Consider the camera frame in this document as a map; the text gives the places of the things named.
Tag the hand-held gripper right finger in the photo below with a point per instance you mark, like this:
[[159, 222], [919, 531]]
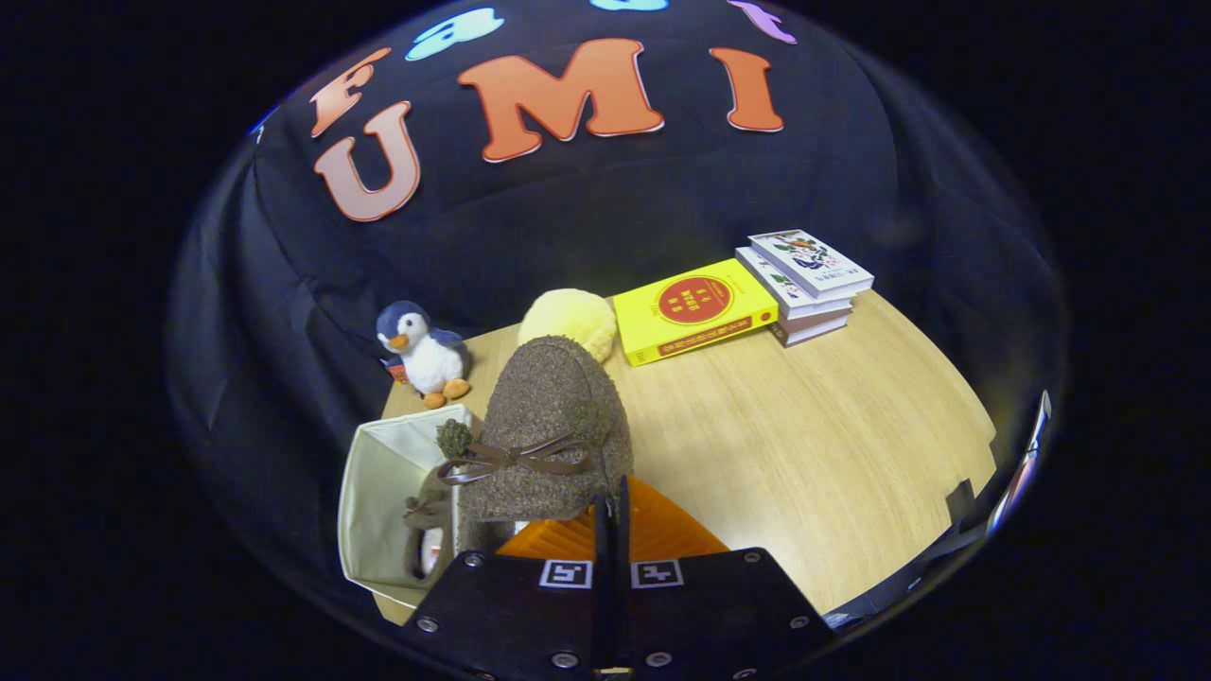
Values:
[[710, 615]]

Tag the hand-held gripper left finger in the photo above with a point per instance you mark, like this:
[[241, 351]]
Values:
[[511, 615]]

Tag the brown fuzzy slipper shoe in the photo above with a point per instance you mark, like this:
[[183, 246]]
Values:
[[558, 397], [428, 498]]

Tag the beige fabric storage box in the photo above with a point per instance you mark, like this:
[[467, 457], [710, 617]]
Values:
[[378, 492]]

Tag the penguin plush toy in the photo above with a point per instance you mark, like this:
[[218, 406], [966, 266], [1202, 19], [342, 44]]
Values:
[[430, 364]]

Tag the yellow book with red circle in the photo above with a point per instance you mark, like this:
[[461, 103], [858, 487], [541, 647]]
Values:
[[643, 326]]

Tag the yellow round plush bun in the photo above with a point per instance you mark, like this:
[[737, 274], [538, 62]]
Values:
[[568, 317]]

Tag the dark cover paperback book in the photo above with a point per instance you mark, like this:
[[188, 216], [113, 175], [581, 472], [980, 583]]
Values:
[[814, 327]]

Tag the white paperback book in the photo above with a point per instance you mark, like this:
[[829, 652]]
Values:
[[812, 305]]

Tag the white illustrated cover book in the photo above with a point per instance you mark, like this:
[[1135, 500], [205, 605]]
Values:
[[809, 260]]

